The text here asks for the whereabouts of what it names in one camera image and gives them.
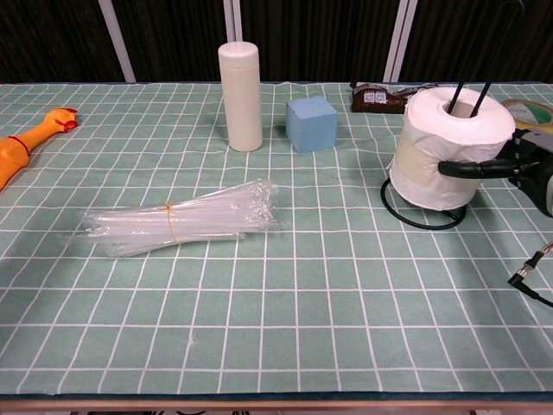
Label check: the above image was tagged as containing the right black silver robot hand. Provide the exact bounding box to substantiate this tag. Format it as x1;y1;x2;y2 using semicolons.
438;127;553;220

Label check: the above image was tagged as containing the white toilet paper roll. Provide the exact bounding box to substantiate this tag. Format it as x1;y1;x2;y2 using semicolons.
388;86;517;213

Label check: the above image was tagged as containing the black wire roll holder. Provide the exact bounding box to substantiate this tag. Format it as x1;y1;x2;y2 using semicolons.
379;0;527;230

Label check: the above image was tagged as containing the yellow tape roll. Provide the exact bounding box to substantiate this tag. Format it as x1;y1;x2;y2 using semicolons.
499;98;553;131

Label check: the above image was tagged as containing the dark ribbed partition panel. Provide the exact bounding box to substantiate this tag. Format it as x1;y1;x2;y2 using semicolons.
105;0;231;83
239;0;407;83
0;0;127;84
399;0;553;87

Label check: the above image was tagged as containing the brown snack packet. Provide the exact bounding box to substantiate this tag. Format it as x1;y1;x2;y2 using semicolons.
348;80;423;116

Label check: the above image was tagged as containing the blue foam cube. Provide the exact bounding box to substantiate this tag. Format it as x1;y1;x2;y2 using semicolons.
285;97;339;154

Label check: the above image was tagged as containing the white cylindrical bottle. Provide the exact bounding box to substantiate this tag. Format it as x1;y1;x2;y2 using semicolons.
217;41;264;152

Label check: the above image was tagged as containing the green checked tablecloth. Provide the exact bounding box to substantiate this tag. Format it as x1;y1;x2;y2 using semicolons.
0;80;553;397

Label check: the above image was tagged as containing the bundle of clear straws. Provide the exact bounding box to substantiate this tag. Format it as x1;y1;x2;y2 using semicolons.
80;178;286;259

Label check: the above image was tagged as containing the orange rubber chicken toy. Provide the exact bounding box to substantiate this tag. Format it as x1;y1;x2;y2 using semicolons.
0;107;80;192

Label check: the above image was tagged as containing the black cable with plug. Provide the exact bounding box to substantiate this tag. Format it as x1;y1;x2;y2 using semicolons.
507;241;553;309

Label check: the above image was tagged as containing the white partition frame post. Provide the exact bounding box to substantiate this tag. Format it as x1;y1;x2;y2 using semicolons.
98;0;137;83
223;0;243;47
383;0;418;83

